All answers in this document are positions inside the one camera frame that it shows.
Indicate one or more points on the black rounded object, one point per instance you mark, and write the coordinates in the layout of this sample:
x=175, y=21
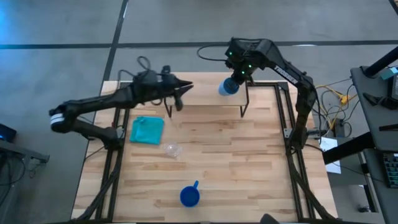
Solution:
x=269, y=219

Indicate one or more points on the light blue cup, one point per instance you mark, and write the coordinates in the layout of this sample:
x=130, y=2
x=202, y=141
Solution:
x=228, y=87

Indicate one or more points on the black power strip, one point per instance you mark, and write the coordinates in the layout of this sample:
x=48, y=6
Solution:
x=341, y=127

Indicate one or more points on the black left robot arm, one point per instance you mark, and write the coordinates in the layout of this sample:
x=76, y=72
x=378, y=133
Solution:
x=102, y=101

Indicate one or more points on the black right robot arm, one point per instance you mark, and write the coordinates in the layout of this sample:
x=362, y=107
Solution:
x=298, y=93

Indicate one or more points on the teal folded cloth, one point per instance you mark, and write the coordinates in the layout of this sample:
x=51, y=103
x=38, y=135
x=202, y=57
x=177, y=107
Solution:
x=146, y=130

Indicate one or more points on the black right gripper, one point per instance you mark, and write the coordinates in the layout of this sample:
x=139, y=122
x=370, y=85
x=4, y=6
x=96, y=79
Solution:
x=244, y=59

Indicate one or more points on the clear plastic piece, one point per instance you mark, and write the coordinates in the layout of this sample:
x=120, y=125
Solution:
x=173, y=149

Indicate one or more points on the dark keyboard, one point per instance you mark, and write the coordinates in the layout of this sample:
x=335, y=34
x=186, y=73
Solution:
x=391, y=169

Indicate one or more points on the grey side desk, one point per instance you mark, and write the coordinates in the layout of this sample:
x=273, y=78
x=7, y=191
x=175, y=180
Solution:
x=377, y=118

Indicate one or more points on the white paper sheet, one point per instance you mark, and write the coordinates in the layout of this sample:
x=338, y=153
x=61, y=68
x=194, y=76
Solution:
x=330, y=149

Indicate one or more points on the dark blue mug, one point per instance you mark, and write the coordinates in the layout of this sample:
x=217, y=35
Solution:
x=189, y=196

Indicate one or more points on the black tool on desk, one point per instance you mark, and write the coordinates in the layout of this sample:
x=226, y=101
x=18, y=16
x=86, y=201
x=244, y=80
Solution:
x=377, y=101

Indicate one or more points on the black desk crossbar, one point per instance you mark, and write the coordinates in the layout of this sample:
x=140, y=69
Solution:
x=348, y=148

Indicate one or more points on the black aluminium table frame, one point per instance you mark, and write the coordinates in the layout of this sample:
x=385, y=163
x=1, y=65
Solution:
x=277, y=93

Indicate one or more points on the wooden shelf with black legs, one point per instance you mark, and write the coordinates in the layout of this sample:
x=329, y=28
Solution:
x=205, y=93

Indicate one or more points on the black device with blue light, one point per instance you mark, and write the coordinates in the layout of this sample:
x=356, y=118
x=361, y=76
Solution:
x=7, y=133

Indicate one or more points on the small teal box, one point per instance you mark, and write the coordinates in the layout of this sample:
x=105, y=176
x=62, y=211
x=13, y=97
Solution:
x=392, y=73

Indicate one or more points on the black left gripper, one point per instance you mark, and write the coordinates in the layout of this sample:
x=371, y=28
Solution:
x=163, y=87

